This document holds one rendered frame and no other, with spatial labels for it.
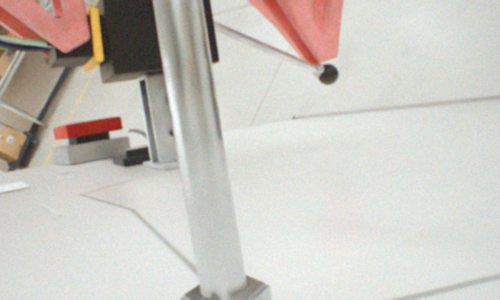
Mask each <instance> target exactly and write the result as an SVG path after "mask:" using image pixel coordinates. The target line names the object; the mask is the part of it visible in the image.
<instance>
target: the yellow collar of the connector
mask: <svg viewBox="0 0 500 300"><path fill-rule="evenodd" d="M87 15H90V20H91V27H92V29H91V34H92V45H93V52H94V57H93V58H92V59H91V60H90V61H89V62H88V63H86V64H84V66H82V67H83V71H84V72H91V71H92V70H93V69H94V68H95V67H96V66H97V65H98V64H100V63H101V62H102V61H103V48H102V35H101V28H100V22H99V15H98V9H97V8H91V9H90V10H89V11H88V13H87Z"/></svg>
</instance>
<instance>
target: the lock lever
mask: <svg viewBox="0 0 500 300"><path fill-rule="evenodd" d="M213 23H214V30H215V31H216V32H219V33H221V34H223V35H226V36H228V37H230V38H234V39H236V40H238V41H239V42H242V43H246V44H248V45H250V46H252V47H254V48H256V49H258V50H261V51H263V52H265V53H269V54H271V55H273V56H275V57H278V58H281V59H284V60H286V62H288V63H292V64H294V65H297V66H299V67H301V68H305V69H307V70H309V71H312V75H313V76H314V77H315V78H319V77H321V76H322V74H323V73H324V67H323V65H322V64H321V63H315V64H312V63H310V62H307V61H304V60H302V59H301V58H300V57H297V56H294V55H292V54H290V53H287V52H284V51H283V50H279V49H277V48H275V47H273V46H272V45H270V44H266V43H265V42H261V41H259V40H257V39H255V38H252V37H249V36H248V35H245V34H242V33H240V32H237V31H235V29H233V28H231V27H227V26H225V25H223V24H221V23H220V22H216V21H213Z"/></svg>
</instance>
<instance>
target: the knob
mask: <svg viewBox="0 0 500 300"><path fill-rule="evenodd" d="M323 67H324V73H323V74H322V76H321V77H318V80H319V82H321V83H322V85H325V86H331V85H333V84H334V83H336V81H337V80H338V77H339V72H338V69H337V67H336V66H335V65H332V64H331V63H326V64H323Z"/></svg>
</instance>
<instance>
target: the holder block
mask: <svg viewBox="0 0 500 300"><path fill-rule="evenodd" d="M202 1H203V8H204V13H205V18H206V24H207V35H208V41H209V46H210V53H211V58H212V65H214V64H216V63H218V62H220V57H218V56H219V52H218V46H217V40H216V35H215V30H214V23H213V13H212V8H211V1H210V0H202ZM95 8H97V10H98V15H103V19H104V24H105V29H106V34H107V44H108V48H109V53H110V54H109V59H108V60H107V61H106V62H105V63H104V64H101V65H99V67H100V73H101V78H102V83H119V82H126V81H134V79H138V78H139V77H141V76H142V75H144V74H146V73H158V72H163V63H162V58H161V52H160V47H159V41H158V31H157V26H156V21H155V16H154V13H155V10H154V5H153V0H99V1H98V2H97V5H96V7H95Z"/></svg>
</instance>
